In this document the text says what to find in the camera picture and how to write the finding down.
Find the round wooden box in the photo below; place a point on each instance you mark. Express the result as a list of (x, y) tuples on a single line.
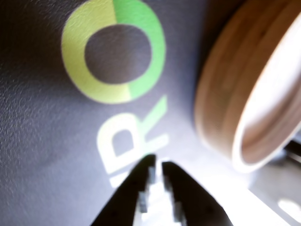
[(232, 89)]

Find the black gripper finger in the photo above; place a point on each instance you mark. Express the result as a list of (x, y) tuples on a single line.
[(124, 197), (188, 197)]

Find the dark mat with green letters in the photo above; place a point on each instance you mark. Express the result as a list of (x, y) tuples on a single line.
[(70, 117)]

